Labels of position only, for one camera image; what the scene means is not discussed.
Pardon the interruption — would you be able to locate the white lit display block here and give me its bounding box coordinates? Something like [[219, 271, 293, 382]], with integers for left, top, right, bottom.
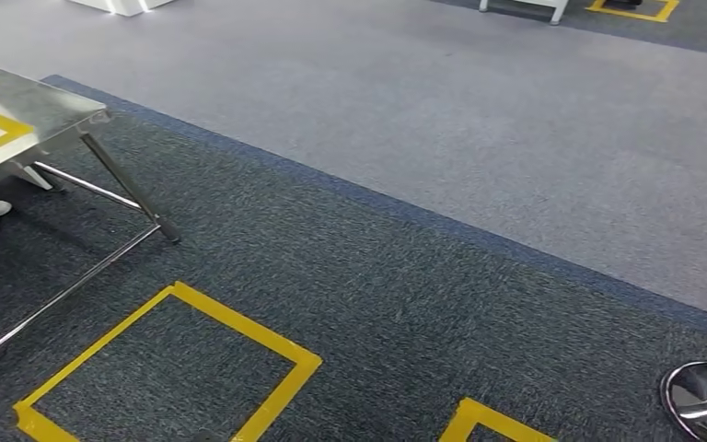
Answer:
[[65, 0, 179, 18]]

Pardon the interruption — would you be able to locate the stainless steel workbench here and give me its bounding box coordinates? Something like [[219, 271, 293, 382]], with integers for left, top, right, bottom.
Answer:
[[0, 55, 182, 377]]

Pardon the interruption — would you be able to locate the white table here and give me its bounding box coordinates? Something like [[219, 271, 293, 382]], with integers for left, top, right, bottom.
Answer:
[[478, 0, 572, 26]]

